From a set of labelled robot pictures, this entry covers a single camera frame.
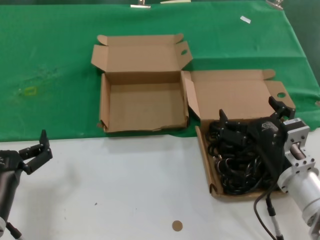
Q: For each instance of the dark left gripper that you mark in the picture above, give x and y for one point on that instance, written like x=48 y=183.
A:
x=10 y=175

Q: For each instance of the angled metal binder clip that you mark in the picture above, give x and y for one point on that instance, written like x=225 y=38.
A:
x=275 y=3

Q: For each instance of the round brown paper sticker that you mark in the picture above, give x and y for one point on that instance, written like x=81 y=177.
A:
x=177 y=226

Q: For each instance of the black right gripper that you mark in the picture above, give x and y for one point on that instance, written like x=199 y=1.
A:
x=268 y=135

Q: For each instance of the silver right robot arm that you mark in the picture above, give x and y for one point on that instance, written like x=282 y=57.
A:
x=305 y=190

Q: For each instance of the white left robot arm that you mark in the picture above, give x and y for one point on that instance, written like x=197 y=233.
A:
x=1 y=223

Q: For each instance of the cardboard box with torn edge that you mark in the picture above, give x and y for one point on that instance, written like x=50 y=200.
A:
x=145 y=105

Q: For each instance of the green table cloth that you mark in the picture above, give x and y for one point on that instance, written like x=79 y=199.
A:
x=50 y=50

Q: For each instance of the white tape piece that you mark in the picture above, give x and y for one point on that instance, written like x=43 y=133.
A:
x=245 y=19

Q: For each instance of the wide metal binder clip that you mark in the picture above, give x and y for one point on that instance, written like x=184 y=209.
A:
x=140 y=5

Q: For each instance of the cardboard box with round hole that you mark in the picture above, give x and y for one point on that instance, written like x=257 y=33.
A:
x=225 y=92

